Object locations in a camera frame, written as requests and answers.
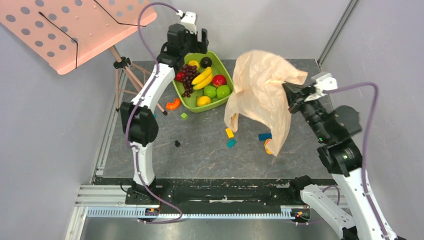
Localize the small yellow fake fruit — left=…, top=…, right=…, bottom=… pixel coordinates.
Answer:
left=187, top=60, right=200, bottom=71

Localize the red fake grape bunch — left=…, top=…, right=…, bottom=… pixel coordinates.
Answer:
left=179, top=64, right=199, bottom=98

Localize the beige plastic banana-print bag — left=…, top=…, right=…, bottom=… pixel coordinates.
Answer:
left=224, top=50, right=308, bottom=156

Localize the yellow fake banana bunch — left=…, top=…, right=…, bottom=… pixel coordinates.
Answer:
left=191, top=66, right=213, bottom=90

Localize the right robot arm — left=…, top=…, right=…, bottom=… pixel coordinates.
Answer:
left=282, top=83, right=400, bottom=240

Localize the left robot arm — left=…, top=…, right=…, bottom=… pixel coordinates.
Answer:
left=120, top=23, right=209, bottom=204

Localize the dark purple fake plum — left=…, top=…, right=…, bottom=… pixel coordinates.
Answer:
left=199, top=56, right=212, bottom=69

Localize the red fake pomegranate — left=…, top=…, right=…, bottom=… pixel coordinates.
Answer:
left=175, top=72, right=186, bottom=83

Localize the red fake apple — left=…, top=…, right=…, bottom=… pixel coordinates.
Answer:
left=211, top=74, right=227, bottom=88

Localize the green bumpy fake fruit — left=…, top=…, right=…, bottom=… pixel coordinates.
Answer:
left=203, top=85, right=217, bottom=99

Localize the green fake apple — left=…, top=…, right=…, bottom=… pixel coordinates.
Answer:
left=216, top=84, right=232, bottom=100

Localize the yellow fake lemon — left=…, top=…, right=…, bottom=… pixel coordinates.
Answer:
left=196, top=95, right=212, bottom=107

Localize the green plastic basin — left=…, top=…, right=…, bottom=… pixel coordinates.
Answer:
left=172, top=50, right=234, bottom=113

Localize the blue toy brick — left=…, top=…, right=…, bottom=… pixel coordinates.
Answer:
left=258, top=132, right=272, bottom=141

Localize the yellow orange round toy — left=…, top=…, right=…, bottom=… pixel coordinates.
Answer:
left=264, top=138, right=272, bottom=155

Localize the orange curved toy block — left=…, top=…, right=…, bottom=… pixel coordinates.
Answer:
left=166, top=98, right=181, bottom=111

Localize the pink music stand tripod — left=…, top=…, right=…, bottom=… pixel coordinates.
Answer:
left=108, top=45, right=168, bottom=116

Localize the small green cube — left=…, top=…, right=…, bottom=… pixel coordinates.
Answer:
left=180, top=112, right=188, bottom=120

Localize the yellow toy block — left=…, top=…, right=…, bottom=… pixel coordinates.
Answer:
left=225, top=128, right=235, bottom=139

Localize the teal toy cube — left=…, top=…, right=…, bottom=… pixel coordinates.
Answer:
left=227, top=138, right=237, bottom=149

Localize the pink perforated music stand desk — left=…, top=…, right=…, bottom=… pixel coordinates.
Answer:
left=0, top=0, right=157, bottom=75

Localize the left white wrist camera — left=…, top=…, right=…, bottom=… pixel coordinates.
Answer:
left=177, top=9, right=198, bottom=35

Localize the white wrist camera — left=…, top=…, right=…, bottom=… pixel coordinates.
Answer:
left=177, top=9, right=198, bottom=35
left=304, top=72, right=338, bottom=102

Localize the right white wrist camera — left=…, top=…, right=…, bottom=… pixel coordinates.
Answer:
left=304, top=72, right=338, bottom=102

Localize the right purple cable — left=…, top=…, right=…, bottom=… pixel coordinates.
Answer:
left=291, top=82, right=390, bottom=240

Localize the purple cable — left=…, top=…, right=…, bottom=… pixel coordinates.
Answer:
left=124, top=2, right=184, bottom=225
left=291, top=82, right=390, bottom=240

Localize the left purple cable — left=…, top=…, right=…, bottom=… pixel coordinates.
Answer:
left=124, top=2, right=184, bottom=225

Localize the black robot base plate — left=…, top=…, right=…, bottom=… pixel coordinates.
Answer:
left=125, top=178, right=323, bottom=207

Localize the aluminium frame rail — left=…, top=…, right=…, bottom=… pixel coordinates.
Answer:
left=64, top=185, right=387, bottom=240

